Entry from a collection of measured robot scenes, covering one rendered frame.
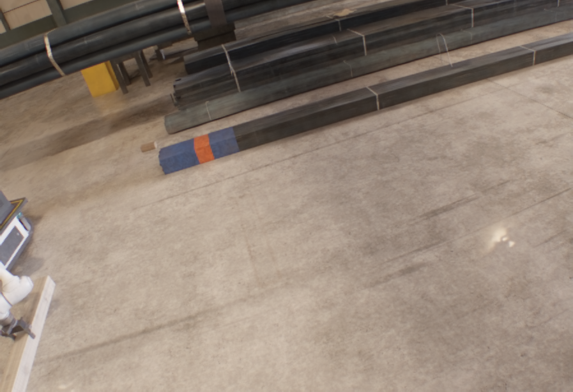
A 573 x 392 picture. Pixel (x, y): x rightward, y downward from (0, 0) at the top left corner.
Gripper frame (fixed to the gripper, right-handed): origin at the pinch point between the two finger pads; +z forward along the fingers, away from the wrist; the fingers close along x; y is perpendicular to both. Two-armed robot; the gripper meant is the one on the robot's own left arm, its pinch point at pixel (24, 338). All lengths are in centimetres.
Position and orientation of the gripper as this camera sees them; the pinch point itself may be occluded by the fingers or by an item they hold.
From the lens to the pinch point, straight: 272.4
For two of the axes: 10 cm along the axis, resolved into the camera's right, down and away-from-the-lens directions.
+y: -2.4, -4.8, 8.4
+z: 2.2, 8.2, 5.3
